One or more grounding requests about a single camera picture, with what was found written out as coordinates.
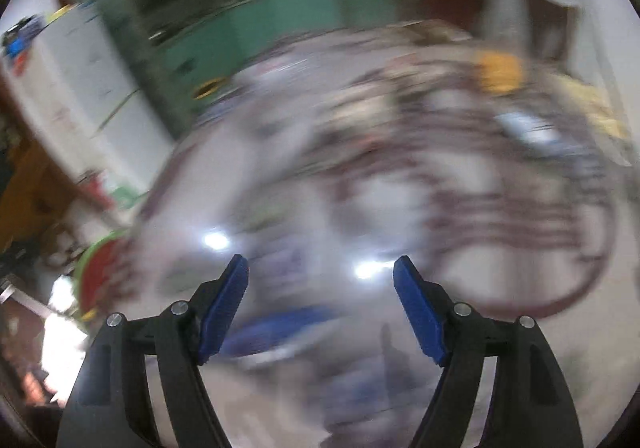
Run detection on yellow rimmed bucket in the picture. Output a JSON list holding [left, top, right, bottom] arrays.
[[192, 76, 228, 101]]

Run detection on teal kitchen cabinets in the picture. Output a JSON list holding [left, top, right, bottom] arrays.
[[155, 0, 401, 78]]

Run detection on yellow packet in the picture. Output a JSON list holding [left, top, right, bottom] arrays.
[[475, 50, 526, 96]]

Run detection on green bottle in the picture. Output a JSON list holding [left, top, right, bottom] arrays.
[[107, 183, 146, 211]]

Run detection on pile of things on refrigerator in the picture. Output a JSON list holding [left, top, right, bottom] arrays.
[[0, 2, 88, 76]]

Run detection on white refrigerator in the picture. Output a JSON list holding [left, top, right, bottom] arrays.
[[0, 2, 176, 189]]

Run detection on green red bin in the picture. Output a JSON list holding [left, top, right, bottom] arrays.
[[72, 230, 136, 323]]

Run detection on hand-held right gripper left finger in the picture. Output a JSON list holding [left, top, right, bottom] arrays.
[[56, 254, 250, 448]]

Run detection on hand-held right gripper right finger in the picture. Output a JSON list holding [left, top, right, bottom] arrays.
[[392, 255, 585, 448]]

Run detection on red bottle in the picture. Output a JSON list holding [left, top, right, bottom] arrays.
[[75, 170, 113, 209]]

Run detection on blue plastic packet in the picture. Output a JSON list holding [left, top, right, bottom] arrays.
[[225, 305, 336, 361]]

